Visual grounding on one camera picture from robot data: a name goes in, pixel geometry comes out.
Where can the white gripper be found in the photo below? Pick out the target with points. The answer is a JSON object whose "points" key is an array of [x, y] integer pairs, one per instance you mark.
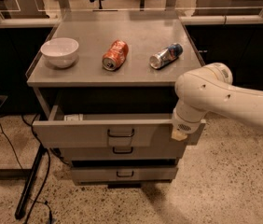
{"points": [[183, 124]]}

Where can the grey top drawer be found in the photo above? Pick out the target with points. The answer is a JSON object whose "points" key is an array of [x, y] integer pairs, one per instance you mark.
{"points": [[109, 130]]}

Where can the grey drawer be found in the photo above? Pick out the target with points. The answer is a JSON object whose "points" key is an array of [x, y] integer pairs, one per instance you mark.
{"points": [[109, 130], [123, 174], [122, 153]]}

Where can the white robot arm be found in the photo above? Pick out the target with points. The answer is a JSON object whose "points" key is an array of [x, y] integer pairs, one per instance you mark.
{"points": [[210, 89]]}

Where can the grey middle drawer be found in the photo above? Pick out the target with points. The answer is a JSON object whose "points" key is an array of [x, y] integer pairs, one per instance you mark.
{"points": [[122, 153]]}

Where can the grey metal drawer cabinet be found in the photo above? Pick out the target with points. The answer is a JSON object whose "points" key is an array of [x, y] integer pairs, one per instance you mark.
{"points": [[135, 88]]}

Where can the grey bottom drawer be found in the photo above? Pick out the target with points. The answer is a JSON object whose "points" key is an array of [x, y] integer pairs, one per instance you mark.
{"points": [[123, 174]]}

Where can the blue silver soda can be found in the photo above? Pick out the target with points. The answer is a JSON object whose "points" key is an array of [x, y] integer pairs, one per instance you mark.
{"points": [[166, 56]]}

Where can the orange soda can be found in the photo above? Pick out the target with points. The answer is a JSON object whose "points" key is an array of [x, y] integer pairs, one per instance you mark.
{"points": [[115, 56]]}

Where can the white ceramic bowl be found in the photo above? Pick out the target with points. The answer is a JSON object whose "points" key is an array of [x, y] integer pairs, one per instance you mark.
{"points": [[60, 52]]}

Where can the black table leg base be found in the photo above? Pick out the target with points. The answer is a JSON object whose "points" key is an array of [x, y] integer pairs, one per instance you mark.
{"points": [[29, 183]]}

